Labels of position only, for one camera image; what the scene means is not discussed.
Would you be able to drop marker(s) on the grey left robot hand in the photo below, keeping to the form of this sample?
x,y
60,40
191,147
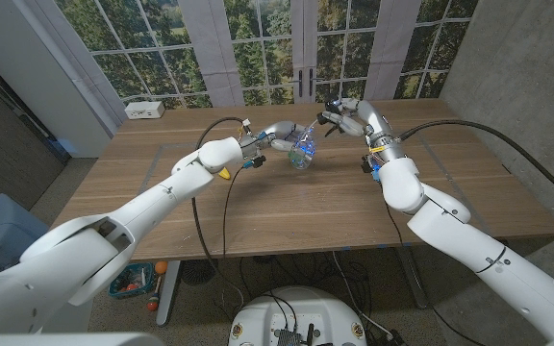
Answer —
x,y
279,130

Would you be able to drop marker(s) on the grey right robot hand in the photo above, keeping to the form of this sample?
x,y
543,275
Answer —
x,y
370,115

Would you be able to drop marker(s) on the black spray head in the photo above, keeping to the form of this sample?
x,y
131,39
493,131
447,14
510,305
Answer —
x,y
331,106

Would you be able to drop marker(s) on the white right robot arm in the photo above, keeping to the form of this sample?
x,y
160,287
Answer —
x,y
450,235

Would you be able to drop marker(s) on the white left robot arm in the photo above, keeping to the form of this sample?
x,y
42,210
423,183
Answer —
x,y
137,216

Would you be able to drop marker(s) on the yellow toy banana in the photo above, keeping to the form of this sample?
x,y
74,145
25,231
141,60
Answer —
x,y
225,174

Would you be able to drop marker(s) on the teal toy basket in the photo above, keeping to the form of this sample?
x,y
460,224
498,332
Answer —
x,y
135,283

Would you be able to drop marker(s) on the orange toy maraca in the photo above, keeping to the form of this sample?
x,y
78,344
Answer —
x,y
153,303

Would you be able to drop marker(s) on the printed window backdrop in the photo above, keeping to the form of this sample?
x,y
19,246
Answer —
x,y
258,48

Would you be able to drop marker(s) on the white power strip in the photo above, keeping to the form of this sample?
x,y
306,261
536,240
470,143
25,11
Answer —
x,y
144,110

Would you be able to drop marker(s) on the black round floor fan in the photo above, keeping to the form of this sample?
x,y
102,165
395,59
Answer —
x,y
195,274

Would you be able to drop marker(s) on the grey table leg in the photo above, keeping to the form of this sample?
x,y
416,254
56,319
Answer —
x,y
414,279

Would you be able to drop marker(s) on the white robot torso base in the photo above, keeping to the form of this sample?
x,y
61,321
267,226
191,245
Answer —
x,y
301,307

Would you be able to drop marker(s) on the white table leg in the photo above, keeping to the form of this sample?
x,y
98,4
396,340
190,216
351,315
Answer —
x,y
167,298

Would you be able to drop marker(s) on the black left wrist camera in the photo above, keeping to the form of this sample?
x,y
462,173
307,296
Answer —
x,y
257,162

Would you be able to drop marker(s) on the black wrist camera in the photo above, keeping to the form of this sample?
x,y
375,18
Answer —
x,y
257,162
368,165

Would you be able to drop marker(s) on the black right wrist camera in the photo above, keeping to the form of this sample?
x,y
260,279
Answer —
x,y
368,165

